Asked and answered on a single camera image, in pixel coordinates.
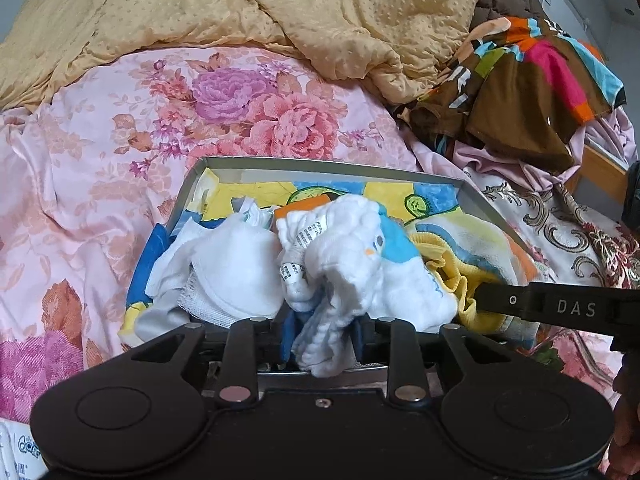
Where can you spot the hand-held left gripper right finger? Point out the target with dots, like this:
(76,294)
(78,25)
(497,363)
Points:
(361,345)

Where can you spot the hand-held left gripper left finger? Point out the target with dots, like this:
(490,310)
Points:
(287,342)

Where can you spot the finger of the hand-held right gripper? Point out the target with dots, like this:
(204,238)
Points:
(550,305)

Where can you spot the white blue baby garment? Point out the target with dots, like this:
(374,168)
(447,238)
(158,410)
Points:
(360,270)

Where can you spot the yellow striped baby garment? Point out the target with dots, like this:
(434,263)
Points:
(465,255)

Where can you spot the plain off-white cloth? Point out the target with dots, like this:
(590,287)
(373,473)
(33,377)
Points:
(225,265)

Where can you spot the clear bag with teal print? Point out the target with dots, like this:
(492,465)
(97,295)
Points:
(252,215)

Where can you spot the grey cardboard box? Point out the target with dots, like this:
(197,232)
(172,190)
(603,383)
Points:
(350,167)

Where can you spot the person's right hand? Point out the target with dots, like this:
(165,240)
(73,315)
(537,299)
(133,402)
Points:
(630,425)

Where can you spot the satin blanket with brown scrolls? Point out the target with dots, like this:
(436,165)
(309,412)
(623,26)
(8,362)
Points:
(550,230)

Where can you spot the pale pink cloth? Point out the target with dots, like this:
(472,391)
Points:
(500,165)

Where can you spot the blue yellow cartoon cloth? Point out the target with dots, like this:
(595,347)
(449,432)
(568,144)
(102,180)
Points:
(430,202)

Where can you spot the brown garment with colourful stripes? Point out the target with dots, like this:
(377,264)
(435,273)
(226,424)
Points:
(510,115)

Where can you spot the pink floral bedsheet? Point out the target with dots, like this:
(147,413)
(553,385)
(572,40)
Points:
(100,185)

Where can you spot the white tissue pack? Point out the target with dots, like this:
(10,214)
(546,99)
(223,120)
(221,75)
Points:
(20,452)

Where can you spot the white air conditioner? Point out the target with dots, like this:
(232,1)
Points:
(570,5)

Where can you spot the yellow dotted quilt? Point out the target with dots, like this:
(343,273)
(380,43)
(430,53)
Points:
(200,10)

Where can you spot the wooden bed frame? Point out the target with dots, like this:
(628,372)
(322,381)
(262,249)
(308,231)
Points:
(600,167)

